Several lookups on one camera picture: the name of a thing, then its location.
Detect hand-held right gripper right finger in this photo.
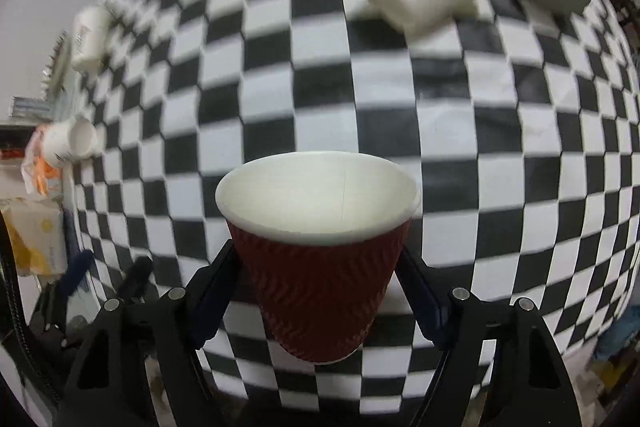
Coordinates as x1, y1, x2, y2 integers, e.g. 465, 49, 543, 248
395, 246, 584, 427

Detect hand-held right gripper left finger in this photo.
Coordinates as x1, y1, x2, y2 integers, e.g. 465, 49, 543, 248
59, 239, 242, 427

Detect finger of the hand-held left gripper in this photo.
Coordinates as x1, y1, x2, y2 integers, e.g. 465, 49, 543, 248
59, 250, 155, 308

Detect red ribbed paper cup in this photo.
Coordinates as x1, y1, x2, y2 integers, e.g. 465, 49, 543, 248
215, 151, 420, 365

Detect yellow white box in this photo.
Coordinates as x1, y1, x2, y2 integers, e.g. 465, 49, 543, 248
0, 198, 68, 277

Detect orange plastic bag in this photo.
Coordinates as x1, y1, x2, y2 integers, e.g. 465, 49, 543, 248
21, 127, 66, 198

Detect checkered tablecloth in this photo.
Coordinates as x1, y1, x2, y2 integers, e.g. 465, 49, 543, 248
64, 0, 640, 416

